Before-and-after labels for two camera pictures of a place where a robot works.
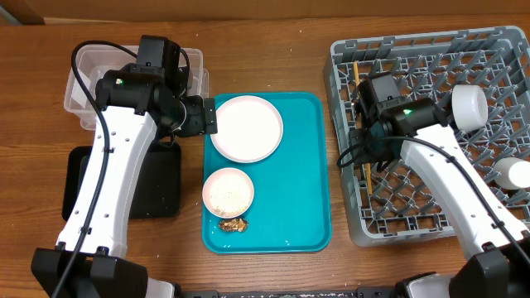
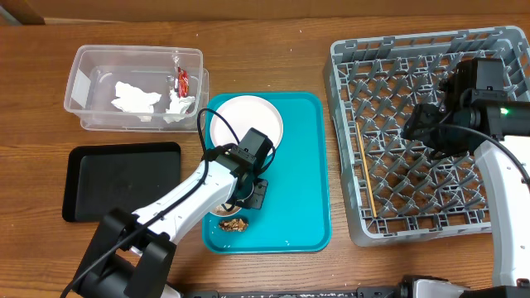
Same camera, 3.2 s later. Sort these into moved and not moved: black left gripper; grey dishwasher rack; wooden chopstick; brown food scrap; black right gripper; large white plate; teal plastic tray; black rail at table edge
Moved: wooden chopstick; black right gripper; black left gripper
Not moved: grey dishwasher rack; teal plastic tray; large white plate; brown food scrap; black rail at table edge
